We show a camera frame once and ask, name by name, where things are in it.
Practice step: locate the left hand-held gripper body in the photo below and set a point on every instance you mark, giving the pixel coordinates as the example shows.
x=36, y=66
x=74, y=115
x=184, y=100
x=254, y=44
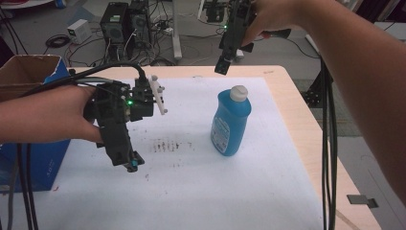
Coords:
x=111, y=127

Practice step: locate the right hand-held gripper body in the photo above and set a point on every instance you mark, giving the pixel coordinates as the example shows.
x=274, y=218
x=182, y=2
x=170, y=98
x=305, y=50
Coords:
x=234, y=32

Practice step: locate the blue bottle with white cap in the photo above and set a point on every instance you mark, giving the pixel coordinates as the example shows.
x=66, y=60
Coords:
x=230, y=124

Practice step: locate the person's left hand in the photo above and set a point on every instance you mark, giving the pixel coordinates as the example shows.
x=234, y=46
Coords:
x=72, y=113

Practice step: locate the person's right hand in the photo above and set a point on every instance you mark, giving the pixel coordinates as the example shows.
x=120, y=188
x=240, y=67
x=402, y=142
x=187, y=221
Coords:
x=274, y=16

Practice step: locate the black device on stand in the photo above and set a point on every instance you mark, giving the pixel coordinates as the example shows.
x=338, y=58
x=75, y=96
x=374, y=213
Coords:
x=215, y=9

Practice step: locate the white power strip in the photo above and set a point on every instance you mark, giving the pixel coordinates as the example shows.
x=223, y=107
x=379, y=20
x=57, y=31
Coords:
x=168, y=31

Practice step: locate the white table mat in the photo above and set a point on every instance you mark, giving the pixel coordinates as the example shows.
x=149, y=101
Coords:
x=198, y=191

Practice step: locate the blue cardboard box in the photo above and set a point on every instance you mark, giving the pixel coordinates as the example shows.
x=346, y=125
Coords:
x=41, y=166

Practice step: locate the black computer tower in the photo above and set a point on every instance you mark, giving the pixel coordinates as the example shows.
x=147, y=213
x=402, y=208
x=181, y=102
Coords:
x=139, y=22
x=113, y=25

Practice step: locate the dark metal stand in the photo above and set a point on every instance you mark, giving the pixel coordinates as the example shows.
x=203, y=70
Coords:
x=314, y=92

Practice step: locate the small white box device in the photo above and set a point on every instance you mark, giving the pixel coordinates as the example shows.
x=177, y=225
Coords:
x=79, y=31

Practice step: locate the grey metal floor plate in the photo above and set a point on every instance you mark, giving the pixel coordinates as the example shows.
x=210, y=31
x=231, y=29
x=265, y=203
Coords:
x=360, y=200

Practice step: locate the white stand post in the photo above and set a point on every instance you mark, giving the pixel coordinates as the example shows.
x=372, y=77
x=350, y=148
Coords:
x=176, y=32

